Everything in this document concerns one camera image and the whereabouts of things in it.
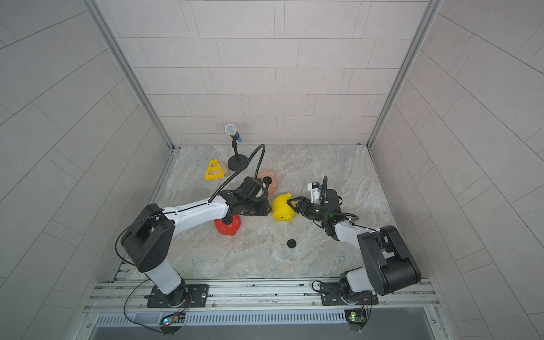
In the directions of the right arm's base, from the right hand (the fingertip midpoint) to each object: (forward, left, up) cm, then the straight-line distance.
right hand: (292, 205), depth 85 cm
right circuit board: (-38, -18, -9) cm, 43 cm away
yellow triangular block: (+25, +37, -5) cm, 45 cm away
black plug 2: (-13, +1, -8) cm, 15 cm away
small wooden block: (+26, +32, -5) cm, 41 cm away
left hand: (0, +7, -2) cm, 8 cm away
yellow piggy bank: (-2, +4, -1) cm, 5 cm away
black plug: (+13, +10, 0) cm, 16 cm away
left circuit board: (-35, +39, -2) cm, 53 cm away
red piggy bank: (-9, +24, 0) cm, 25 cm away
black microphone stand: (+30, +26, -5) cm, 40 cm away
